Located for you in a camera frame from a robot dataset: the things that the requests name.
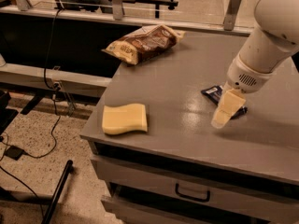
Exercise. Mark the yellow sponge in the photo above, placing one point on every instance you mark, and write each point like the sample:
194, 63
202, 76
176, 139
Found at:
124, 119

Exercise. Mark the brown and cream snack bag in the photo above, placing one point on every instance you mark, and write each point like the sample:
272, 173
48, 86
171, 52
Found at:
144, 43

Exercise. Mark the grey metal railing frame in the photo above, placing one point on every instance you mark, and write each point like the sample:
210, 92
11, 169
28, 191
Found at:
196, 15

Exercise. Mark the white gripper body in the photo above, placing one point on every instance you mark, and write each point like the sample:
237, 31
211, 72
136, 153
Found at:
247, 76

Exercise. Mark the dark blue rxbar wrapper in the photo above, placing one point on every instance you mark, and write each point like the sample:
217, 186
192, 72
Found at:
214, 94

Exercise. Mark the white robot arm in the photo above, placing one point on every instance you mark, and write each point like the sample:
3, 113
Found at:
274, 39

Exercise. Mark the black metal stand leg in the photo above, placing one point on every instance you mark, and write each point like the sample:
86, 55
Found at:
57, 193

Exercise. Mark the black power adapter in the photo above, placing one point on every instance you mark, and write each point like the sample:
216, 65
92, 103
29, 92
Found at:
14, 152

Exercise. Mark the grey drawer with black handle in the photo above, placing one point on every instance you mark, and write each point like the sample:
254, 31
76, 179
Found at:
194, 190

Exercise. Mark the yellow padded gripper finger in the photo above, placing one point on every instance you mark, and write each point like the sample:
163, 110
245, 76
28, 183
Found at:
231, 101

